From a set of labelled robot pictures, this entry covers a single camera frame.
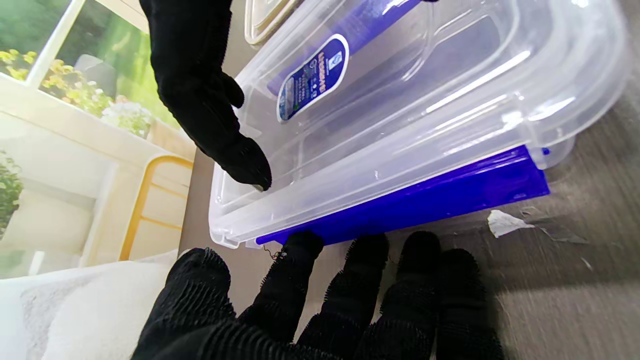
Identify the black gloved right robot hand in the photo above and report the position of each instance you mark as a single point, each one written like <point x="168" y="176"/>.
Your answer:
<point x="200" y="90"/>

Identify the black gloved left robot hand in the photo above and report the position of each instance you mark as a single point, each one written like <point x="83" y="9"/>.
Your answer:
<point x="325" y="310"/>

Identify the clear lid with white label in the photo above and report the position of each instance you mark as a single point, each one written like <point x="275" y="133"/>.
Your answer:
<point x="265" y="20"/>

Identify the clear container with blue clips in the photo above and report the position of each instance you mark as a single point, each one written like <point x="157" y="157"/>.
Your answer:
<point x="425" y="195"/>

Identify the clear lid with blue sticker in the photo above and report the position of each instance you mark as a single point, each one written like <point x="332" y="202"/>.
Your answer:
<point x="400" y="100"/>

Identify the white paper scrap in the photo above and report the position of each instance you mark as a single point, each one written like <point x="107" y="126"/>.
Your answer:
<point x="505" y="222"/>

